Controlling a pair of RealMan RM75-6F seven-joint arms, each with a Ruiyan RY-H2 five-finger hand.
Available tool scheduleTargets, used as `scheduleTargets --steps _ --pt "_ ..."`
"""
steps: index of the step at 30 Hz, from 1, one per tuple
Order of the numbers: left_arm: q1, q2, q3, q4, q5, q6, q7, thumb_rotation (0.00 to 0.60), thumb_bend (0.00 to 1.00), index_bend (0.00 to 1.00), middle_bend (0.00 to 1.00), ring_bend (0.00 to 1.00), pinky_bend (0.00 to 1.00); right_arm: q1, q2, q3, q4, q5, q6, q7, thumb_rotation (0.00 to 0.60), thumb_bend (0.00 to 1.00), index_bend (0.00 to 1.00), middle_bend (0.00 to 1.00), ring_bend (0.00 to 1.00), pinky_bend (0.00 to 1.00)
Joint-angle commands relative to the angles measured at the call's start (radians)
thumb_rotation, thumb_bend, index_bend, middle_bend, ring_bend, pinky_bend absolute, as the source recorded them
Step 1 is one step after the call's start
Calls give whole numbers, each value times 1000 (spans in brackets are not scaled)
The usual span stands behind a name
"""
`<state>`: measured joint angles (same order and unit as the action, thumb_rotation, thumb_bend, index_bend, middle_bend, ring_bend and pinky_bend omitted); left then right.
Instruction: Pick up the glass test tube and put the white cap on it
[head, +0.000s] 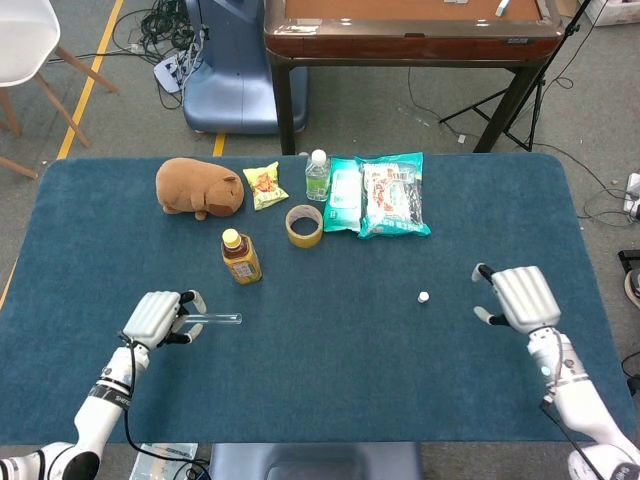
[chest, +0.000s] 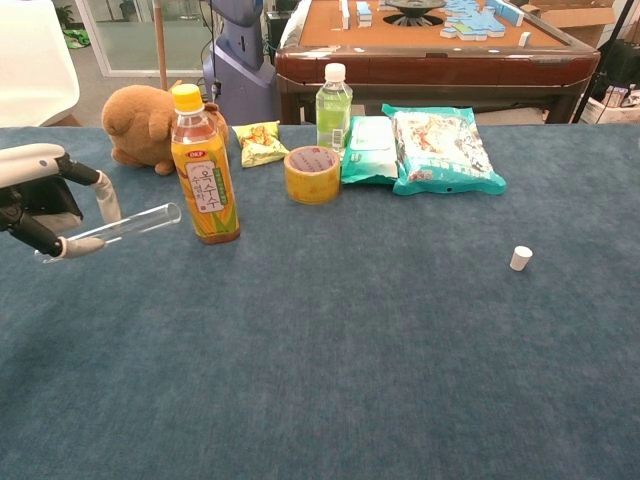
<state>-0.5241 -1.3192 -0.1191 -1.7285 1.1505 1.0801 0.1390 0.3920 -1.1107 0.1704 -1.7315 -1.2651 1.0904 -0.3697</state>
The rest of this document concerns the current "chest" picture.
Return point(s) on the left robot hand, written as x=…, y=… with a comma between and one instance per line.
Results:
x=30, y=162

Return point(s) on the clear glass test tube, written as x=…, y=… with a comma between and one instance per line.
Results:
x=150, y=219

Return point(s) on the white tube cap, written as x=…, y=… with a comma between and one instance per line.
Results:
x=520, y=259

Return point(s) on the white chair wooden legs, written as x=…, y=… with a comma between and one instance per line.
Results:
x=30, y=65

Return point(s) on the brown capybara plush toy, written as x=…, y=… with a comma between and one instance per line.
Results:
x=137, y=125

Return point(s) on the green potted plant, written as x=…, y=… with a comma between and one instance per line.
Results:
x=64, y=16

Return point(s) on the corn tea bottle yellow cap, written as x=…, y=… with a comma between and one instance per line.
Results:
x=205, y=185

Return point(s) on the yellow snack bag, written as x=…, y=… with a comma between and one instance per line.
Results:
x=257, y=145

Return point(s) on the blue-grey machine base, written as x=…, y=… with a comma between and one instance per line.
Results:
x=240, y=65

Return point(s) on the yellow tape roll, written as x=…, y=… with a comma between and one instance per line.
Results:
x=312, y=187

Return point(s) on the white cloth bundle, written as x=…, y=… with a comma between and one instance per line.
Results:
x=295, y=25

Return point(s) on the clear water bottle green label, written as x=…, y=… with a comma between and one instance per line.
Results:
x=332, y=115

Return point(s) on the teal wet wipes pack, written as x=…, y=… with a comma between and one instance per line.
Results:
x=367, y=150

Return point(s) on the blue white mahjong tile stack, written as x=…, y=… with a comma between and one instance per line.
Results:
x=345, y=14
x=364, y=14

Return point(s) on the blue felt table mat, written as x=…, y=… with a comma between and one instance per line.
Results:
x=350, y=375

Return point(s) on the teal noodle package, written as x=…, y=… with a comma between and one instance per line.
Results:
x=440, y=150

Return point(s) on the black mahjong dice dome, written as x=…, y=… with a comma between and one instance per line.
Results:
x=414, y=11

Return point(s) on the brown mahjong table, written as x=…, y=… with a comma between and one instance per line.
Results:
x=440, y=70

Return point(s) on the blue white mahjong tile row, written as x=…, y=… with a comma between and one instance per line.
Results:
x=506, y=13

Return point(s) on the lone white mahjong tile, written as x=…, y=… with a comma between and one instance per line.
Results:
x=524, y=39

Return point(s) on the brown cardboard box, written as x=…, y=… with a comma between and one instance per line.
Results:
x=575, y=22

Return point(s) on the black tripod stand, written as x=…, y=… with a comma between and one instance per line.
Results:
x=597, y=65

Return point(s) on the white box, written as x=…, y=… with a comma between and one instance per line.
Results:
x=607, y=107

